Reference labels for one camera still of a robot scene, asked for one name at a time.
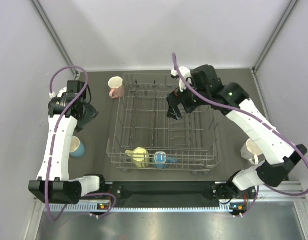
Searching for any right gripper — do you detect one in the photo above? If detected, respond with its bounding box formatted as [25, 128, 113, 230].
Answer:
[166, 77, 210, 121]

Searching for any plain blue mug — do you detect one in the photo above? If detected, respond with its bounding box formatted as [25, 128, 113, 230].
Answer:
[69, 136, 85, 158]

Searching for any blue floral mug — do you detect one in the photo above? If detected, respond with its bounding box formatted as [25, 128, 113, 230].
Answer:
[151, 151, 178, 169]

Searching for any yellow mug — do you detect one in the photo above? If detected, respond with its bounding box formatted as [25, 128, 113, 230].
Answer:
[125, 147, 150, 169]

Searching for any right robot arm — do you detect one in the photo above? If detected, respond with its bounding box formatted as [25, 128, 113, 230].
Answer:
[166, 65, 307, 198]

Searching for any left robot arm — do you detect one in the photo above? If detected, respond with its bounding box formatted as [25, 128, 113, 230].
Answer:
[28, 80, 107, 205]

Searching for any pink mug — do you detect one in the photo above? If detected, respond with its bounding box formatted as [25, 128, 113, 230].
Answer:
[108, 76, 125, 99]

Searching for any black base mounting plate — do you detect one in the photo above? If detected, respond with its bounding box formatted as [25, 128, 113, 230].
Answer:
[78, 181, 256, 201]

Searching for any white mug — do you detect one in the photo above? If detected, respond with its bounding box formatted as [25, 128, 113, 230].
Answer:
[240, 139, 263, 165]

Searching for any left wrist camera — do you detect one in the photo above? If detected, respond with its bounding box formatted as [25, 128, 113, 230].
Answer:
[49, 87, 67, 99]

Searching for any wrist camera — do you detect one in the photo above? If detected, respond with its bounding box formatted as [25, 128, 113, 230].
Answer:
[49, 87, 67, 99]
[170, 66, 192, 92]

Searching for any grey wire dish rack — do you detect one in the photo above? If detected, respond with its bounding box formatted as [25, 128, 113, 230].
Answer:
[106, 73, 220, 173]

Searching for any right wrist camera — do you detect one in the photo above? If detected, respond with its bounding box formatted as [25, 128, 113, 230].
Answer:
[170, 66, 192, 92]

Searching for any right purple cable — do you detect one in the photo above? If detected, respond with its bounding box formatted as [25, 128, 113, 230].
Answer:
[171, 52, 308, 218]

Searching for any aluminium frame rail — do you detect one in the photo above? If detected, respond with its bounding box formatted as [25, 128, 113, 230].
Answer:
[44, 181, 305, 217]

